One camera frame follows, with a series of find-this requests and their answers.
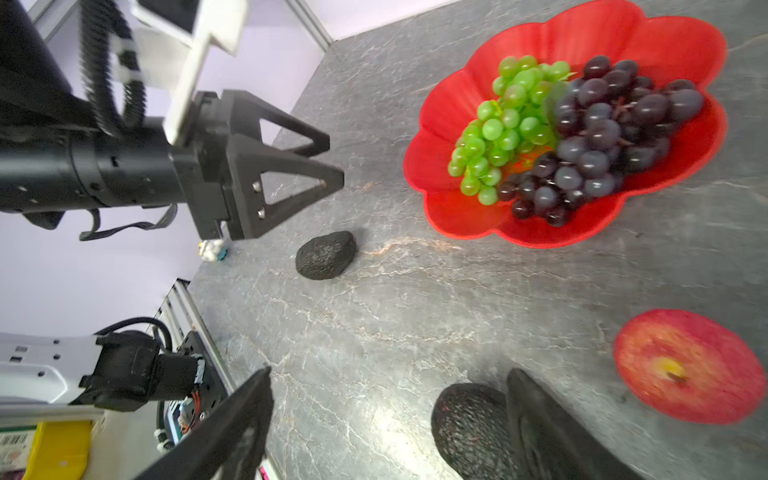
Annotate purple fake grape bunch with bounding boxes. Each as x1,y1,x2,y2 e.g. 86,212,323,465
495,55,704,227

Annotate small white toy figure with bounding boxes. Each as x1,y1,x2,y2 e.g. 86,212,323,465
198,239,229,263

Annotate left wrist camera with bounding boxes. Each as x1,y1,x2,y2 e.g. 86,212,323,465
112,0,250,145

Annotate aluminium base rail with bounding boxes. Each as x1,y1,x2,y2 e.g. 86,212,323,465
156,280,281,479

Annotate red flower-shaped fruit bowl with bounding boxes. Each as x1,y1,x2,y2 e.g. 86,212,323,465
402,0,729,250

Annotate red fake apple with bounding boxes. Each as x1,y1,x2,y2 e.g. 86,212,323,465
613,309,767,425

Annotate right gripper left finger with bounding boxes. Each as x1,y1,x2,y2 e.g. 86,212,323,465
138,366,274,480

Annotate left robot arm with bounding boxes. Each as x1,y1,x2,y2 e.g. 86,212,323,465
1,1,344,244

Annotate dark avocado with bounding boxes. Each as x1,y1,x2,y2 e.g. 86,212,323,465
431,383,520,479
295,231,357,280

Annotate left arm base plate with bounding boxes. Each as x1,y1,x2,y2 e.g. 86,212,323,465
155,330,230,451

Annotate green fake grape bunch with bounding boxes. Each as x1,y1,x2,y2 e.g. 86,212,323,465
447,55,575,206

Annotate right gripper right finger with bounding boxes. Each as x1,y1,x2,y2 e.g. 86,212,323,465
506,368,640,480

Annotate yellow box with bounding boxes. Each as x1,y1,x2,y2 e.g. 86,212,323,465
23,420,93,480

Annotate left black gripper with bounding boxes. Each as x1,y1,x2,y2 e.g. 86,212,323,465
170,90,344,240

